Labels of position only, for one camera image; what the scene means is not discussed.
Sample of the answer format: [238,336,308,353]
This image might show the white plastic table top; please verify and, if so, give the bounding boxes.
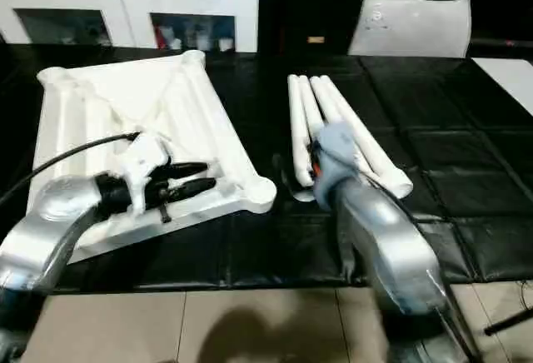
[29,49,278,264]

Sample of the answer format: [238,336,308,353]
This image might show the white cabinet with glass doors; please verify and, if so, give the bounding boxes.
[0,0,261,54]

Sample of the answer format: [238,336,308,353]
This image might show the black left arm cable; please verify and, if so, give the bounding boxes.
[0,132,141,210]

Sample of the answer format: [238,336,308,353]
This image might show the flat white board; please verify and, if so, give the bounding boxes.
[472,57,533,118]

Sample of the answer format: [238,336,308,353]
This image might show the black floor rod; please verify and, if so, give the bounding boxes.
[485,306,533,335]

